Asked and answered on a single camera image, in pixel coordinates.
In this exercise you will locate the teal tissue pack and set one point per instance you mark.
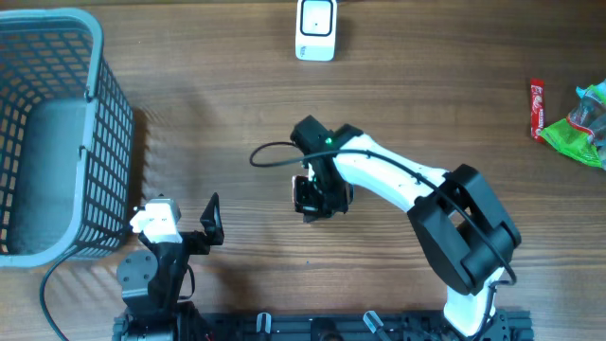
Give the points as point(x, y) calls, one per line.
point(600, 90)

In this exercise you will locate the red Kleenex tissue pack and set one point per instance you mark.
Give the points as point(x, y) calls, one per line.
point(301, 188)

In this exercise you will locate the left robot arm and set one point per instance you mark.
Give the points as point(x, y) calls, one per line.
point(151, 278)

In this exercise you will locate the green candy bag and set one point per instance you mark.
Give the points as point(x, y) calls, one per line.
point(581, 134)

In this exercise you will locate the grey plastic basket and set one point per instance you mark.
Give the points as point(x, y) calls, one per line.
point(67, 134)

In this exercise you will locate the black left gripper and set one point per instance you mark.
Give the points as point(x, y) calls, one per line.
point(200, 244)

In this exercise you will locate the white barcode scanner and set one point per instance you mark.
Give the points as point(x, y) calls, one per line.
point(315, 30)

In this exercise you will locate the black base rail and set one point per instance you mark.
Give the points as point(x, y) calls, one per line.
point(406, 326)

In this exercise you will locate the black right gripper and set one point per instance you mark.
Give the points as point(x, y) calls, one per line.
point(312, 209)

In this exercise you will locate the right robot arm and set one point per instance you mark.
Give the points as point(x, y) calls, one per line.
point(463, 229)

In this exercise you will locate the red coffee stick sachet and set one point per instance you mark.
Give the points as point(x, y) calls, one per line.
point(537, 109)

